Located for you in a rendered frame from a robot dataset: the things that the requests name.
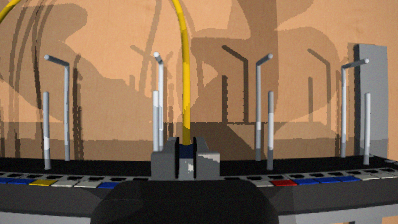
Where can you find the white and blue cable plug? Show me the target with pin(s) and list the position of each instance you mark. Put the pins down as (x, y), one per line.
(186, 162)

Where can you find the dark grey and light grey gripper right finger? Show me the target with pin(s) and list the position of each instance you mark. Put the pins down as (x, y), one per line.
(206, 164)

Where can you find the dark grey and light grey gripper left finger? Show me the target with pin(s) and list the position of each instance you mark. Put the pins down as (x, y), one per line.
(165, 164)

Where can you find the yellow cable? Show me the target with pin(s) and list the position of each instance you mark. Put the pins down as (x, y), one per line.
(185, 63)

